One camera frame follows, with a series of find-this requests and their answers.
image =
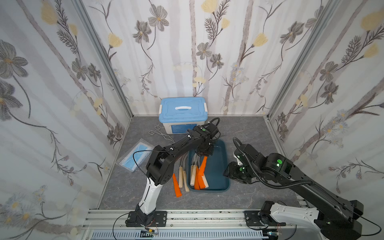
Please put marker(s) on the white storage box blue lid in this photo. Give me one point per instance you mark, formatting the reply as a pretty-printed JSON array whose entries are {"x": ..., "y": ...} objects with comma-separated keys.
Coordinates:
[{"x": 181, "y": 114}]

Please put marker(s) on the bagged blue face masks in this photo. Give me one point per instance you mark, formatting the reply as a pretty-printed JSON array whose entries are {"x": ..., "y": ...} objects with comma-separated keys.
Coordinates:
[{"x": 135, "y": 156}]

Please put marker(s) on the teal plastic storage bin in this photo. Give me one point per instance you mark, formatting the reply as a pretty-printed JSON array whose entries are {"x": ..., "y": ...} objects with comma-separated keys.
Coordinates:
[{"x": 215, "y": 167}]

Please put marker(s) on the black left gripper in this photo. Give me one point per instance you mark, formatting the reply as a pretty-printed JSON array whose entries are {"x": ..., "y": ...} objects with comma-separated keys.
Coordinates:
[{"x": 205, "y": 149}]

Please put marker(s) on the thin orange handle sickle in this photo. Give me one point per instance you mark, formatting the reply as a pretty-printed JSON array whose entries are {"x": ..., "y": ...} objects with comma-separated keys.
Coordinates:
[{"x": 200, "y": 183}]

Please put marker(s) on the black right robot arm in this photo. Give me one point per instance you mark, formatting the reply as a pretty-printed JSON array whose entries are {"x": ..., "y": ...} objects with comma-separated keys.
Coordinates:
[{"x": 334, "y": 217}]

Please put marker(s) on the wooden handle sickle beside bin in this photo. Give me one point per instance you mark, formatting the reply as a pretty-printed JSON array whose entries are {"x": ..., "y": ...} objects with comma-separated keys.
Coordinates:
[{"x": 185, "y": 179}]

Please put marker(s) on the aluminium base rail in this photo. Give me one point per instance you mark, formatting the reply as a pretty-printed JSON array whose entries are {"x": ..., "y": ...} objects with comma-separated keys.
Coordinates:
[{"x": 191, "y": 211}]

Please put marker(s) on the wooden handle sickle group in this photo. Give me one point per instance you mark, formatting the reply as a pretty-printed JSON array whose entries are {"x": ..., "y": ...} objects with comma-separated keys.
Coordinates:
[{"x": 192, "y": 165}]

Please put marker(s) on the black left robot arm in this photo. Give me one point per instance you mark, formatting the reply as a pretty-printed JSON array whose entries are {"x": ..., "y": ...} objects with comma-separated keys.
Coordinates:
[{"x": 160, "y": 167}]

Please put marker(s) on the orange handle sickle group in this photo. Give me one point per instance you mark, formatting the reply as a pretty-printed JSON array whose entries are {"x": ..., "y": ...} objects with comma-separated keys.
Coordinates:
[{"x": 196, "y": 183}]

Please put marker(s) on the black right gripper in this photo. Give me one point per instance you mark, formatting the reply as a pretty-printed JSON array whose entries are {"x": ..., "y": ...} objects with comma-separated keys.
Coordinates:
[{"x": 233, "y": 171}]

